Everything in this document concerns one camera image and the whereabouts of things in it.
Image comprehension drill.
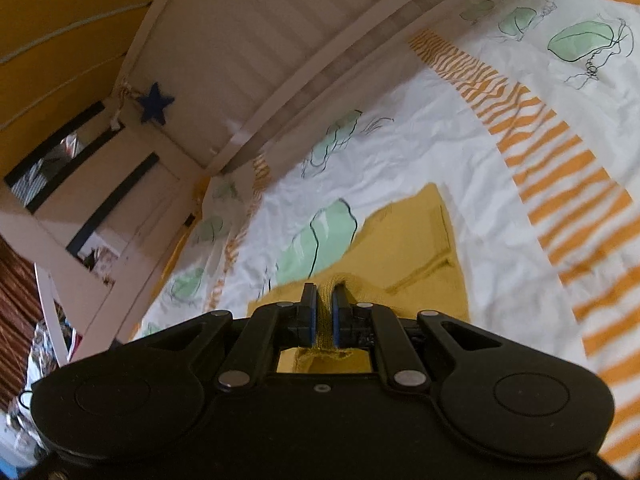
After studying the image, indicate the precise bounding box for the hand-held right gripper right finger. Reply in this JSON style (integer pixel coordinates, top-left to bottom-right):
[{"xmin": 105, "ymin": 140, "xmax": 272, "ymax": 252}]
[{"xmin": 331, "ymin": 284, "xmax": 506, "ymax": 394}]

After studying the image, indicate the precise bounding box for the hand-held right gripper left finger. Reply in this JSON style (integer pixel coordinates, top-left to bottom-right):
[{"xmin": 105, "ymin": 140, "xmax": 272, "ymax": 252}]
[{"xmin": 120, "ymin": 282, "xmax": 319, "ymax": 394}]

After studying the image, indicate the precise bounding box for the mustard yellow knit sweater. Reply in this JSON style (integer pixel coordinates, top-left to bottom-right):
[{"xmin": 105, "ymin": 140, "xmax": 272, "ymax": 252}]
[{"xmin": 247, "ymin": 182, "xmax": 472, "ymax": 374}]

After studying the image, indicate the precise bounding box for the white printed bed sheet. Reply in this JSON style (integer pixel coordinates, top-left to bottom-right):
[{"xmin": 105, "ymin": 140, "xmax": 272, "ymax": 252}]
[{"xmin": 132, "ymin": 0, "xmax": 640, "ymax": 466}]

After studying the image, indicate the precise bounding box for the wooden bed side panel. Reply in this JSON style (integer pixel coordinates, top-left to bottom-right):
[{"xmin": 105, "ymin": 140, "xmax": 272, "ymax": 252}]
[{"xmin": 0, "ymin": 95, "xmax": 213, "ymax": 363}]

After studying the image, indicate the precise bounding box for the blue star decoration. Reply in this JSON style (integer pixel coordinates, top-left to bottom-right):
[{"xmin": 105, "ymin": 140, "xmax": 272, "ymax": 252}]
[{"xmin": 137, "ymin": 81, "xmax": 176, "ymax": 125}]

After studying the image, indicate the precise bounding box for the wooden slatted bed headboard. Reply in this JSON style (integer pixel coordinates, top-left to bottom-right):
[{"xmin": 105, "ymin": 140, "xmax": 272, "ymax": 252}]
[{"xmin": 120, "ymin": 0, "xmax": 498, "ymax": 177}]

